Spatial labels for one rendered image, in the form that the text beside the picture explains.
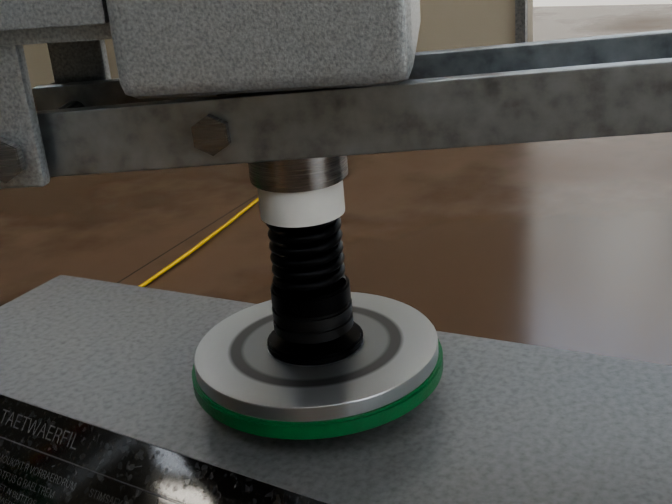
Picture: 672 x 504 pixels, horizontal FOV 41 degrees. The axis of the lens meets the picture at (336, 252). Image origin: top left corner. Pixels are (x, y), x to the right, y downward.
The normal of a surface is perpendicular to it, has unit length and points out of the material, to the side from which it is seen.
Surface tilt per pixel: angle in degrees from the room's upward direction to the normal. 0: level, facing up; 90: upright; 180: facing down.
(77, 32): 90
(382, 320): 0
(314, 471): 0
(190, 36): 90
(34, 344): 0
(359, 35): 90
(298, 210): 90
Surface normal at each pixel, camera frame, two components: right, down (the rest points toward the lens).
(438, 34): -0.44, 0.37
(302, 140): -0.11, 0.38
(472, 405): -0.08, -0.92
